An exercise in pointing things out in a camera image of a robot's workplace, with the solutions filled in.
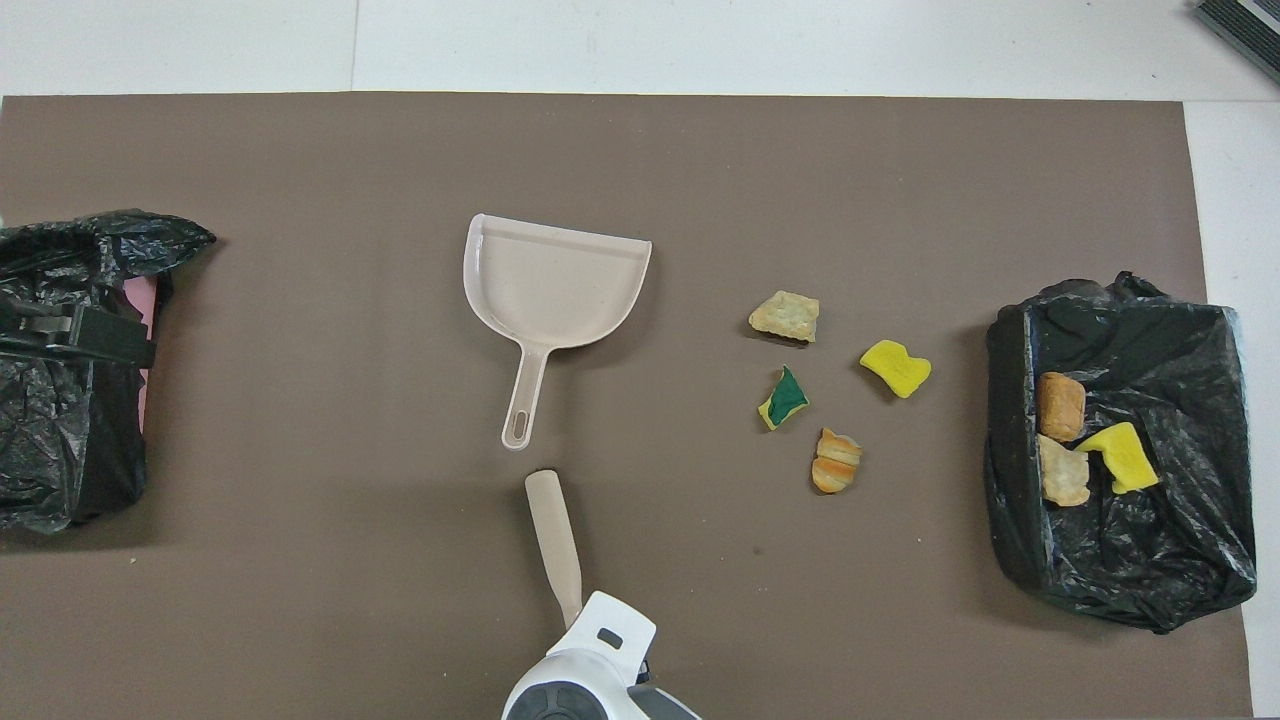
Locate black bag lined pink bin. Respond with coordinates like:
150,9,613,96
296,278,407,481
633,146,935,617
0,208,218,536

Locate torn orange crust bread piece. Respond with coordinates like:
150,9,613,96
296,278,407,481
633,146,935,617
1036,434,1092,508

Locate beige plastic dustpan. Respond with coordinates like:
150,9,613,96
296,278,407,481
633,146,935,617
463,213,653,452

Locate plain yellow sponge piece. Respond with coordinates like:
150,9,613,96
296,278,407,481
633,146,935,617
859,340,933,400

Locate brown oval bread roll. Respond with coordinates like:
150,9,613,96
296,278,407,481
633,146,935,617
1036,372,1087,444

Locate beige hand brush black bristles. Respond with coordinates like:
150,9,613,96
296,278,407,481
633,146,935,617
524,470,584,631

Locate orange striped croissant piece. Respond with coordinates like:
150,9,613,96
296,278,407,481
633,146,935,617
811,428,864,495

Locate pale bread piece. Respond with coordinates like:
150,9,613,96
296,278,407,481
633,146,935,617
748,290,821,344

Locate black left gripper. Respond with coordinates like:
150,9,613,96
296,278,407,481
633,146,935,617
0,298,159,369

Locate brown table mat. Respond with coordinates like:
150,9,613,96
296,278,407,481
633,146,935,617
0,92,1253,720

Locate grey ribbed object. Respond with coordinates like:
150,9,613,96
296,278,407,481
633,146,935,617
1192,0,1280,86

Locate large green yellow sponge piece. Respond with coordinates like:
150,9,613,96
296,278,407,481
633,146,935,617
1075,422,1161,496

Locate small green yellow sponge piece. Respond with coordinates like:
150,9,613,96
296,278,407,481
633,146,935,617
757,365,810,432

